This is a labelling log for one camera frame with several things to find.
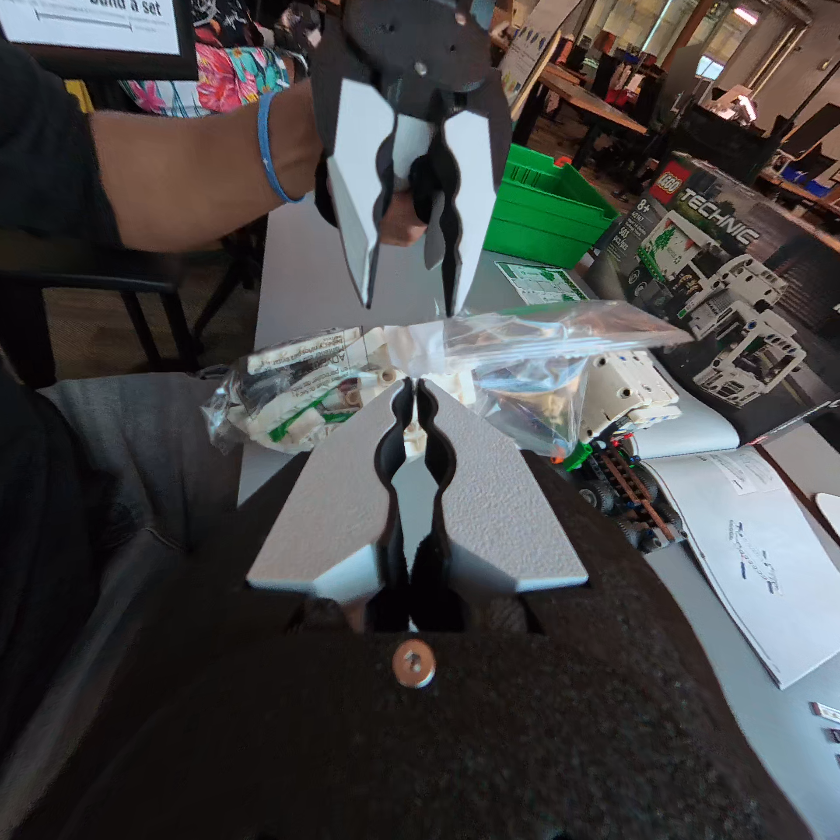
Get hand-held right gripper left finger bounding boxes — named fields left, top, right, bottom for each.
left=246, top=377, right=417, bottom=634

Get yellow object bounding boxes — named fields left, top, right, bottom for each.
left=64, top=79, right=94, bottom=132

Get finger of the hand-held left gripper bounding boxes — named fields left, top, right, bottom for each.
left=325, top=77, right=398, bottom=311
left=423, top=107, right=498, bottom=317

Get person's left forearm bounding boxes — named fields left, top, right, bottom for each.
left=88, top=82, right=296, bottom=253

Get person's left hand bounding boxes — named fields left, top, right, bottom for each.
left=281, top=79, right=431, bottom=249

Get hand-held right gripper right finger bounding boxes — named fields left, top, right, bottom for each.
left=416, top=377, right=589, bottom=597

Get floral printed cloth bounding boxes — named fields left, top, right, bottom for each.
left=121, top=0, right=329, bottom=119

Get white poster board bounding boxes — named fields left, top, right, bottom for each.
left=499, top=0, right=585, bottom=122

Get white instruction booklet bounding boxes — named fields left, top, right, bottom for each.
left=630, top=374, right=840, bottom=691

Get black framed sign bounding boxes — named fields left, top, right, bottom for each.
left=0, top=0, right=199, bottom=81

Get white lego truck model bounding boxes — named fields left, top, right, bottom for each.
left=558, top=351, right=690, bottom=553

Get wooden desk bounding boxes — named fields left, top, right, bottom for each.
left=518, top=62, right=651, bottom=173

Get black chair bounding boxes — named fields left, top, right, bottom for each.
left=0, top=226, right=266, bottom=388

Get person's grey trousers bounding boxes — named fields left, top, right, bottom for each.
left=0, top=374, right=263, bottom=840

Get blue wristband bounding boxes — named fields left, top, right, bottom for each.
left=256, top=91, right=308, bottom=206

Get dark lego set box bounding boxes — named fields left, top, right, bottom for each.
left=583, top=151, right=840, bottom=454

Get clear plastic bag of lego pieces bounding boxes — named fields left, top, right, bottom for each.
left=200, top=301, right=697, bottom=460

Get green plastic bin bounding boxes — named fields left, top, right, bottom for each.
left=482, top=143, right=622, bottom=270

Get green printed sticker sheet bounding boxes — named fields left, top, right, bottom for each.
left=493, top=260, right=592, bottom=307

